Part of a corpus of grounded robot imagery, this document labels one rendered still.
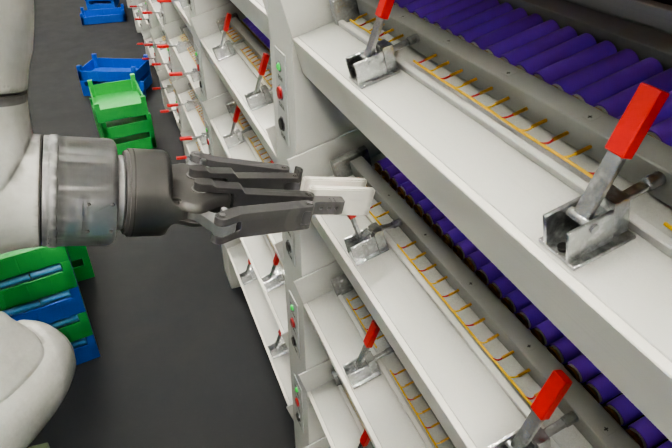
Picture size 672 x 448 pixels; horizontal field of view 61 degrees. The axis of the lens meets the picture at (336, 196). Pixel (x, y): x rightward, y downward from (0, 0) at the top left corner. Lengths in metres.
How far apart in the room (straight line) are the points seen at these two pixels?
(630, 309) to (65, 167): 0.38
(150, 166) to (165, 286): 1.33
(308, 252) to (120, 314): 1.02
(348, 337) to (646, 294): 0.55
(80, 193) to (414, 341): 0.31
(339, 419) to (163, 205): 0.58
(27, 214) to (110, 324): 1.27
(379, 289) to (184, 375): 1.01
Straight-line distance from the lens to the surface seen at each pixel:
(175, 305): 1.73
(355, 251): 0.60
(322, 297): 0.86
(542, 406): 0.43
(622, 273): 0.32
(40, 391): 1.03
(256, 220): 0.49
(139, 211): 0.48
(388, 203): 0.64
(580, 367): 0.49
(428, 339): 0.54
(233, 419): 1.43
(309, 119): 0.70
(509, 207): 0.36
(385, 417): 0.73
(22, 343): 1.02
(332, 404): 0.99
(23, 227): 0.47
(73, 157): 0.47
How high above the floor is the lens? 1.14
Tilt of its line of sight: 33 degrees down
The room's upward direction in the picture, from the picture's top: straight up
